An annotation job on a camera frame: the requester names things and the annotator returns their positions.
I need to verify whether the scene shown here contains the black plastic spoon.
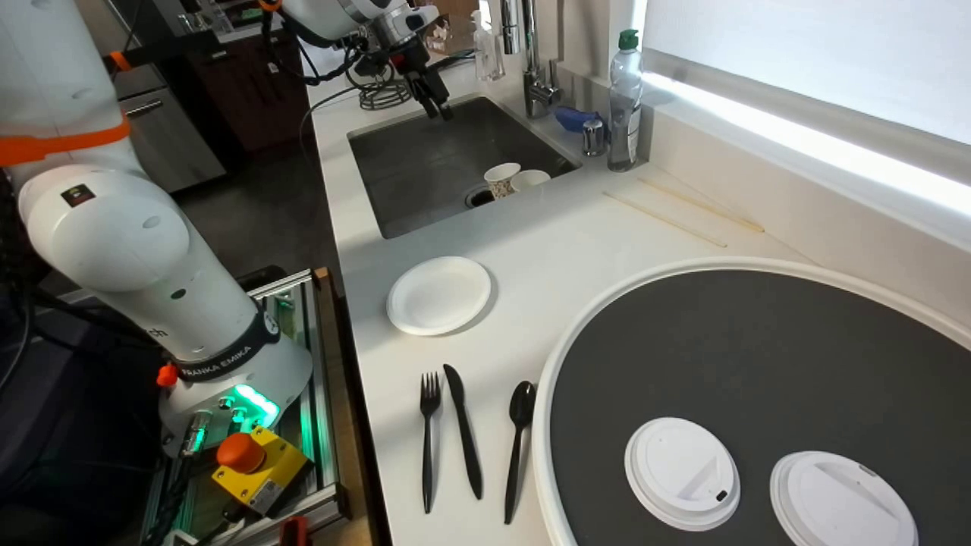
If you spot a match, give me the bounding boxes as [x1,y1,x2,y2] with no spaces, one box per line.
[501,378,540,527]

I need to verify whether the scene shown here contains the chrome gooseneck faucet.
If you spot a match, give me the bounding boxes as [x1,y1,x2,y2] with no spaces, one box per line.
[499,0,567,121]

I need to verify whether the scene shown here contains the black plastic fork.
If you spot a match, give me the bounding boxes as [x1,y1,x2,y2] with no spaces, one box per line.
[417,369,445,517]

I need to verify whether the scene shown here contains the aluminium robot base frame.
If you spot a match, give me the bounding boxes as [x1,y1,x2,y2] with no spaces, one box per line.
[141,267,359,546]

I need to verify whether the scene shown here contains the stainless steel sink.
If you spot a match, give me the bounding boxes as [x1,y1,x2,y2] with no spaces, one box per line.
[346,95,585,242]

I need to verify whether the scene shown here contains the wire trivet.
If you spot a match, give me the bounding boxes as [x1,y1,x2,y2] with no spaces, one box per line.
[359,75,420,113]

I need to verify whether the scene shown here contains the small chrome dispenser knob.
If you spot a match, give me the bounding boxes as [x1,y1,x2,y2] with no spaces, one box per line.
[579,114,611,161]

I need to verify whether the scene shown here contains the patterned paper coffee cup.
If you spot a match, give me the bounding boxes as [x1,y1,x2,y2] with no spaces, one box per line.
[480,161,526,199]
[506,168,556,196]

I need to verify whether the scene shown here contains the white round plate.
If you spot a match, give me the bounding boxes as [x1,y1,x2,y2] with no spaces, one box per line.
[384,256,499,341]

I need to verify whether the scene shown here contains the round black tray white rim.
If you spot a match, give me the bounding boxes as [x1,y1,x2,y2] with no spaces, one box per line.
[528,256,971,546]

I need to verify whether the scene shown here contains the black plastic knife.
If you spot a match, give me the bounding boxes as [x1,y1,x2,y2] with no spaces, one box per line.
[441,360,490,505]

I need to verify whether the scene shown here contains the white plastic cup lid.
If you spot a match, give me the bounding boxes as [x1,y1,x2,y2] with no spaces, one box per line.
[621,414,744,538]
[768,449,922,546]

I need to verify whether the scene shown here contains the grey metal cabinet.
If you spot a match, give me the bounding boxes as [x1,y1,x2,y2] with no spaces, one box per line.
[111,57,232,193]

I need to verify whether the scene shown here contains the yellow emergency stop box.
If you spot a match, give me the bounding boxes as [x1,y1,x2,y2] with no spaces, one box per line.
[209,429,312,517]

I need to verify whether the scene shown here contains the blue sponge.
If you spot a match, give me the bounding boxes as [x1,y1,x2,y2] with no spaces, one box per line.
[554,104,602,137]

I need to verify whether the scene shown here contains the brown wooden cabinet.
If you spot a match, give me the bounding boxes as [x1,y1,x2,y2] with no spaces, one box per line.
[179,23,307,156]

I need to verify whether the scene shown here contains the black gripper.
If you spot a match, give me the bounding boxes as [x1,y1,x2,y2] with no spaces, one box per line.
[384,37,456,121]

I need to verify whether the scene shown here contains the plastic bottle with green cap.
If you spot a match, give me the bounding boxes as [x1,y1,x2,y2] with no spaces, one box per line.
[605,28,650,173]

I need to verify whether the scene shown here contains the black fabric bag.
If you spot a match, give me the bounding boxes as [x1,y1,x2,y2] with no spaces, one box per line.
[0,291,177,546]

